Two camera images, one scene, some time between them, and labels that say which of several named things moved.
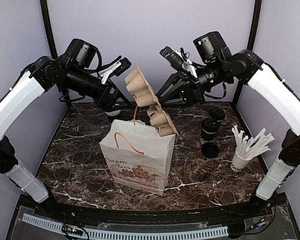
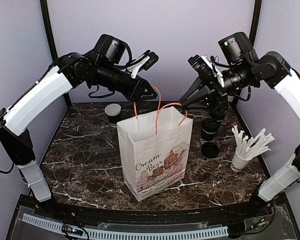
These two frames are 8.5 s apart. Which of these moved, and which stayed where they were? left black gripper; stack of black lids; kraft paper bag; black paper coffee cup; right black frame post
Moved: left black gripper; kraft paper bag
Stayed: black paper coffee cup; right black frame post; stack of black lids
